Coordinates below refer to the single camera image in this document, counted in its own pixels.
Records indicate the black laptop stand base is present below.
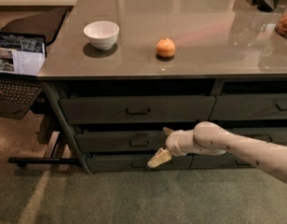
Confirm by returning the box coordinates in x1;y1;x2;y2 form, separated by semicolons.
7;131;80;168

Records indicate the open black laptop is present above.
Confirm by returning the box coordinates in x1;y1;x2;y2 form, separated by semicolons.
0;32;47;119

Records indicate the orange round fruit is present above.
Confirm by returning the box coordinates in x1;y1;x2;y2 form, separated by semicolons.
157;38;175;58

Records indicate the white ceramic bowl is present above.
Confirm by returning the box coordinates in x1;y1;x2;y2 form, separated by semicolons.
84;21;119;50

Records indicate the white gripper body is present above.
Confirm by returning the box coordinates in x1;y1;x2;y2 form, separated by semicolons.
165;130;194;157

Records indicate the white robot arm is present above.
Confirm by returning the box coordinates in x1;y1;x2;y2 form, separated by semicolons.
147;121;287;184

